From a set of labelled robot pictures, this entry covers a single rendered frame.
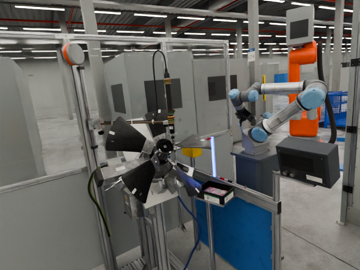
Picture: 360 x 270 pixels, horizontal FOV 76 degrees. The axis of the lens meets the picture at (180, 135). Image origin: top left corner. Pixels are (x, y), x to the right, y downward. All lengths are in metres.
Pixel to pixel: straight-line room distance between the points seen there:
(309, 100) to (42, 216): 2.05
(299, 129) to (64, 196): 4.28
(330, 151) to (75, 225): 1.94
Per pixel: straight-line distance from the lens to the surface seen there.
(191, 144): 1.59
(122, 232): 2.45
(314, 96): 1.51
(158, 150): 1.43
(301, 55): 5.17
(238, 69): 5.99
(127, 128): 1.48
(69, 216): 2.22
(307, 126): 5.09
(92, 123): 1.83
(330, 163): 1.26
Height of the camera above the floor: 1.59
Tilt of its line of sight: 12 degrees down
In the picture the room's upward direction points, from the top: 5 degrees counter-clockwise
